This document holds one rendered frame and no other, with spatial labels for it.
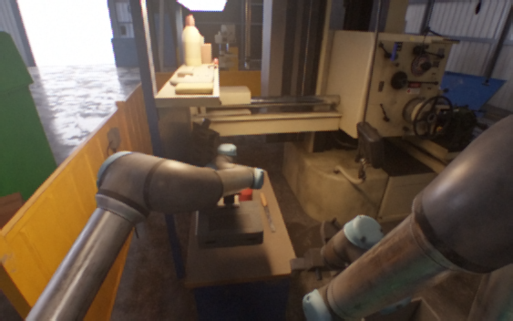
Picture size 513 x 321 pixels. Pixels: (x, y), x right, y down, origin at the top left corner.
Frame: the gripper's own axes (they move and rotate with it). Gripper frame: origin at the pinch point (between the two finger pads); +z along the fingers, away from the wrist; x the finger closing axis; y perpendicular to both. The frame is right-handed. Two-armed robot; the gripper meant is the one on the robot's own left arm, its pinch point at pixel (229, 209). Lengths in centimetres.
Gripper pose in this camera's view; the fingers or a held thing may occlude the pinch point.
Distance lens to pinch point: 118.3
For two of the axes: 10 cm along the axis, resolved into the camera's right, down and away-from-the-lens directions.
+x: -1.4, -4.7, 8.7
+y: 9.9, -0.4, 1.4
